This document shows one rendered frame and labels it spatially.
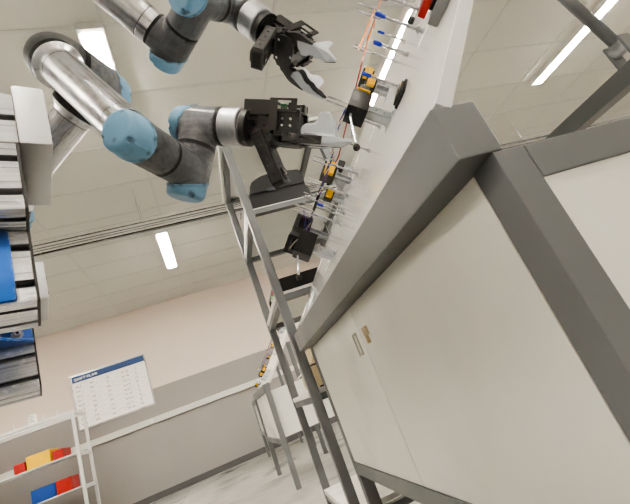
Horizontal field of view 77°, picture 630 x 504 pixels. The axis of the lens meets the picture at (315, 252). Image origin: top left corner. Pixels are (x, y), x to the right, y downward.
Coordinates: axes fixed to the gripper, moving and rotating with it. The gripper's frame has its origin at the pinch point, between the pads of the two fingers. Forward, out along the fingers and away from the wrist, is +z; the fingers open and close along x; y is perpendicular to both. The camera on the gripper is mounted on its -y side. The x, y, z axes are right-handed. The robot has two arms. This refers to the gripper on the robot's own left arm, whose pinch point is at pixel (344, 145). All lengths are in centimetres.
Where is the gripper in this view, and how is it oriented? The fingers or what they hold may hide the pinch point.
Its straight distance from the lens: 75.3
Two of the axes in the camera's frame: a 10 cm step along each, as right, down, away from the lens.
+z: 9.6, 1.3, -2.5
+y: 1.0, -9.8, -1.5
